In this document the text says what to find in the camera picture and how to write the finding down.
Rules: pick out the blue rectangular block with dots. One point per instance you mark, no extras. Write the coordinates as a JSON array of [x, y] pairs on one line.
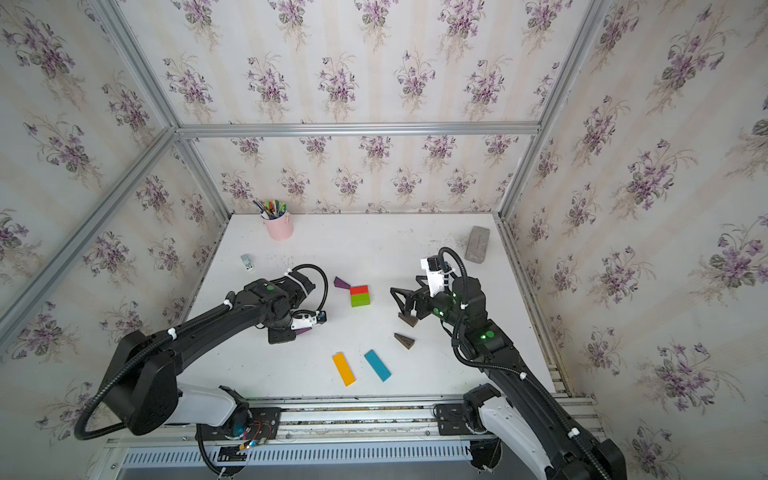
[[377, 365]]

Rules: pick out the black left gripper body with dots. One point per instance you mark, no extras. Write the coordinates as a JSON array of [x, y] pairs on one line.
[[280, 332]]

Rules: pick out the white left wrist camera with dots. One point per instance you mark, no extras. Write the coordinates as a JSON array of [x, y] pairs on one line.
[[307, 319]]

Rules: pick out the pink pen holder cup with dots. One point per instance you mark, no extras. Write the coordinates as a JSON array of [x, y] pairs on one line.
[[281, 228]]

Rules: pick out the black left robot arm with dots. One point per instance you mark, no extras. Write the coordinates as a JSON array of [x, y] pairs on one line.
[[141, 391]]

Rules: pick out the yellow rectangular block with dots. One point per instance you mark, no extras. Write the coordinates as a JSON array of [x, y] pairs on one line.
[[344, 369]]

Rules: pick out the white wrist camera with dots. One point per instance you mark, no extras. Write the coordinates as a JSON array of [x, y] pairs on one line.
[[307, 319], [438, 273]]

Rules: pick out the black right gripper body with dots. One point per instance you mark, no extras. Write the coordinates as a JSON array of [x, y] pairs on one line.
[[444, 307]]

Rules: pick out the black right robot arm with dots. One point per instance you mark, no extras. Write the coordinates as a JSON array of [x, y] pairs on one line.
[[514, 405]]

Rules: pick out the purple triangular wedge block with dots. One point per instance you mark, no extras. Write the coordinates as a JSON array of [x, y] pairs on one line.
[[339, 283]]

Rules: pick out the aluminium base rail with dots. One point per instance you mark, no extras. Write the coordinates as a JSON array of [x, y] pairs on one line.
[[331, 431]]

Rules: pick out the coloured pens in cup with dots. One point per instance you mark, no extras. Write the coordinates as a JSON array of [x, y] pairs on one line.
[[271, 210]]

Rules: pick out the green cube block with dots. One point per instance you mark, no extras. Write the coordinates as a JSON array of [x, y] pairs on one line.
[[359, 300]]

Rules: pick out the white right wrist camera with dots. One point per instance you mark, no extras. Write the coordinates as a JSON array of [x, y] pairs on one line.
[[438, 273]]

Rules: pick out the red cube block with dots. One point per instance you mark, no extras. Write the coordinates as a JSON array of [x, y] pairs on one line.
[[359, 290]]

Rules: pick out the brown triangular wedge block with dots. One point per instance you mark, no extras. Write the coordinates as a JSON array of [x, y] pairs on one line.
[[409, 319]]

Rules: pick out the grey board eraser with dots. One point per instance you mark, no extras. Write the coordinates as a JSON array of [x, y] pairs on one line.
[[477, 244]]

